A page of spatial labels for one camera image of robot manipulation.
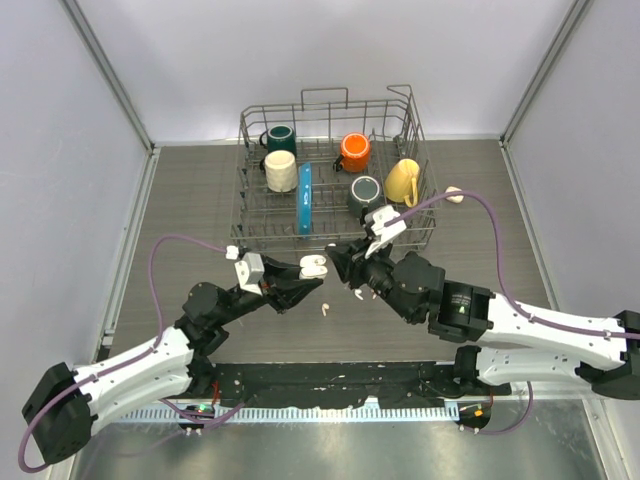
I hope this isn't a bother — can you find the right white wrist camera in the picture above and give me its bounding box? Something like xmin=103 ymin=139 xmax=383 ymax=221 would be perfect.
xmin=363 ymin=205 xmax=407 ymax=259

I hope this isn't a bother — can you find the blue plate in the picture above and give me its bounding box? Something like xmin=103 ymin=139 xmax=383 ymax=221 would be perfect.
xmin=296 ymin=162 xmax=313 ymax=237

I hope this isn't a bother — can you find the grey mug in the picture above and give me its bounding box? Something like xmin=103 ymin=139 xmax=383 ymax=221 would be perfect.
xmin=347 ymin=175 xmax=385 ymax=218

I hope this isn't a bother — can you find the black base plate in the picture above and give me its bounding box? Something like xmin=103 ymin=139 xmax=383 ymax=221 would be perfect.
xmin=206 ymin=361 xmax=512 ymax=410

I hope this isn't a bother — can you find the orange mug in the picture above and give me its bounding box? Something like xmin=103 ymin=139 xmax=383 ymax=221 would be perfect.
xmin=333 ymin=132 xmax=371 ymax=173

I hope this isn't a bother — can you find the beige earbud case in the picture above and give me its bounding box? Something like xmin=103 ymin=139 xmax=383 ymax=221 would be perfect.
xmin=445 ymin=186 xmax=465 ymax=204

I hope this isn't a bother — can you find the yellow mug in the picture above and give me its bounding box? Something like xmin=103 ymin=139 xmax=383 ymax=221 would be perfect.
xmin=384 ymin=158 xmax=420 ymax=208

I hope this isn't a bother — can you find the grey wire dish rack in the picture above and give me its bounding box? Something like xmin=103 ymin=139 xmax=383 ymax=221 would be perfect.
xmin=230 ymin=84 xmax=437 ymax=257

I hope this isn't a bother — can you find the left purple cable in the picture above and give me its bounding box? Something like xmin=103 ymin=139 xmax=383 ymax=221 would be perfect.
xmin=18 ymin=234 xmax=239 ymax=474

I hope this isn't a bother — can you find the white slotted cable duct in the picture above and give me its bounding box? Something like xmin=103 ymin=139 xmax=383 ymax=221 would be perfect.
xmin=116 ymin=398 xmax=459 ymax=424

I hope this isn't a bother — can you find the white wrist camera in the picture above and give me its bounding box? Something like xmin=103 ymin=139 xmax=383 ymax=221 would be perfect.
xmin=363 ymin=205 xmax=407 ymax=259
xmin=225 ymin=245 xmax=265 ymax=296

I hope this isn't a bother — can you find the purple cable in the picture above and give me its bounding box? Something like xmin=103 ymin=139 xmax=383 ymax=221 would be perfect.
xmin=18 ymin=234 xmax=239 ymax=474
xmin=394 ymin=189 xmax=640 ymax=436

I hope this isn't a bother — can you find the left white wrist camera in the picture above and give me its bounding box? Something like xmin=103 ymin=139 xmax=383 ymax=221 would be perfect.
xmin=225 ymin=245 xmax=265 ymax=296

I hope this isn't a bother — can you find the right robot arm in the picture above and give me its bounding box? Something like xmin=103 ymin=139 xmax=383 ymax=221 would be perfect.
xmin=325 ymin=240 xmax=639 ymax=400

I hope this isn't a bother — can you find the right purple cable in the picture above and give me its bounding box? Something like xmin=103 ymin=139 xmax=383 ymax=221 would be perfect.
xmin=394 ymin=189 xmax=640 ymax=436

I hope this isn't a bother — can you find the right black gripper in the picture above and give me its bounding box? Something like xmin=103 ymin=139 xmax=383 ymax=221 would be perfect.
xmin=326 ymin=235 xmax=419 ymax=324

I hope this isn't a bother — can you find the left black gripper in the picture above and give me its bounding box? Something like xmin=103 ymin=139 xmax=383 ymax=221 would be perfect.
xmin=216 ymin=255 xmax=322 ymax=326

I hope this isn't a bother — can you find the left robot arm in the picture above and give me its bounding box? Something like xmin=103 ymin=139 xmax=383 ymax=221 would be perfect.
xmin=19 ymin=252 xmax=328 ymax=466

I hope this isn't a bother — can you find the dark green mug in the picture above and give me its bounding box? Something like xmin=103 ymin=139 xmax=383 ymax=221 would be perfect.
xmin=259 ymin=125 xmax=297 ymax=156

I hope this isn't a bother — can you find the cream textured mug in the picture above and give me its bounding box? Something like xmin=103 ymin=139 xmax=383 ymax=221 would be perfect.
xmin=262 ymin=150 xmax=298 ymax=193

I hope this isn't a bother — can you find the white earbud charging case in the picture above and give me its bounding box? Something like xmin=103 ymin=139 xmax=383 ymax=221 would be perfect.
xmin=299 ymin=254 xmax=328 ymax=279

